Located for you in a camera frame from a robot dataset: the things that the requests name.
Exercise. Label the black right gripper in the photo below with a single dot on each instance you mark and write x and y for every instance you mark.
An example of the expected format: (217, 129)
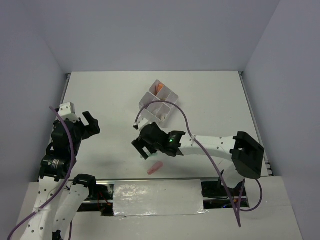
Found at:
(139, 145)

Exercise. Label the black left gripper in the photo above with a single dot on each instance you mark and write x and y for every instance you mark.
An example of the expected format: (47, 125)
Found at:
(93, 128)

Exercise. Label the green highlighter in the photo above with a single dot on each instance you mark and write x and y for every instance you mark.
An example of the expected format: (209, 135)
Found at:
(150, 156)

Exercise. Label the orange highlighter with clear cap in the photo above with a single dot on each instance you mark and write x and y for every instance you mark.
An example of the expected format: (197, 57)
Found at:
(160, 86)

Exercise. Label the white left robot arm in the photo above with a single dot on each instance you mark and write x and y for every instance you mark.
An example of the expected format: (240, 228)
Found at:
(52, 216)

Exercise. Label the white six-compartment organizer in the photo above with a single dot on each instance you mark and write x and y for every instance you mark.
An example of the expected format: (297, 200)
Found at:
(154, 111)

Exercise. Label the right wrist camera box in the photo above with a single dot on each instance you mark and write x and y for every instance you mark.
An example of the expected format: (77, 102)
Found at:
(141, 123)

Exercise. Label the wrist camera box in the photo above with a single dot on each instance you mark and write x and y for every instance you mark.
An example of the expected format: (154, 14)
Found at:
(67, 112)
(141, 123)

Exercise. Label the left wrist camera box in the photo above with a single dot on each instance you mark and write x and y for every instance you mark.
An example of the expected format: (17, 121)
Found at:
(67, 112)

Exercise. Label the metal table rail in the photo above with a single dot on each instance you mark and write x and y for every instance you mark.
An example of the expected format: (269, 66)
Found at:
(112, 181)

